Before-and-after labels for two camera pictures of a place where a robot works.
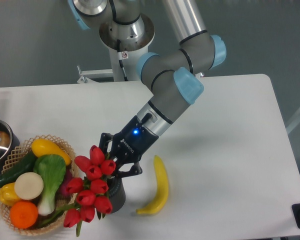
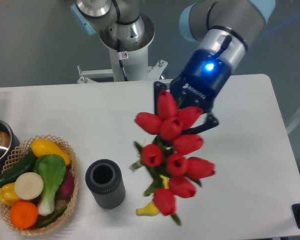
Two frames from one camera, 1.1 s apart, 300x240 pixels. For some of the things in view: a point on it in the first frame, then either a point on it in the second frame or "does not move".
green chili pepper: x=51 y=218 does not move
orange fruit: x=23 y=214 does not move
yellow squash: x=44 y=146 does not move
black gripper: x=128 y=145 → x=202 y=76
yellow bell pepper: x=7 y=194 does not move
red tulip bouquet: x=89 y=190 → x=166 y=157
